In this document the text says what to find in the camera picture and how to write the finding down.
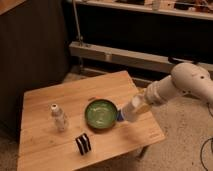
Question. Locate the white ceramic cup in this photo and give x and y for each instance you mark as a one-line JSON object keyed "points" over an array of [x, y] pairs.
{"points": [[136, 106]]}

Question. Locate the metal stand pole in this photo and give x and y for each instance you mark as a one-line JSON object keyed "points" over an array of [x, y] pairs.
{"points": [[79, 37]]}

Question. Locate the small clear plastic bottle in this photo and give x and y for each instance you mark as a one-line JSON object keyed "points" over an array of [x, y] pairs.
{"points": [[60, 118]]}

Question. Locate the black case handle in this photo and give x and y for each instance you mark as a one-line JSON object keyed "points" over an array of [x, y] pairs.
{"points": [[176, 61]]}

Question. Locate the green bowl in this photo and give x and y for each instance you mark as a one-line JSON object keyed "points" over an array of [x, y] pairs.
{"points": [[101, 114]]}

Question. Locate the black and white eraser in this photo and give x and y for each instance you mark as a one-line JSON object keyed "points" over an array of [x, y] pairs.
{"points": [[83, 143]]}

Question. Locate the wooden shelf board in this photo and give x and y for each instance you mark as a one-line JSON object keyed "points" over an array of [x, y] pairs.
{"points": [[140, 8]]}

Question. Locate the wooden low table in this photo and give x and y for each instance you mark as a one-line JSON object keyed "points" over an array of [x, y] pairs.
{"points": [[43, 148]]}

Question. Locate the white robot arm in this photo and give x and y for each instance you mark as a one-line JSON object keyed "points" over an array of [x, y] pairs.
{"points": [[185, 78]]}

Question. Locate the long grey case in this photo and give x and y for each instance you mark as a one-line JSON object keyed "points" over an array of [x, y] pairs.
{"points": [[102, 59]]}

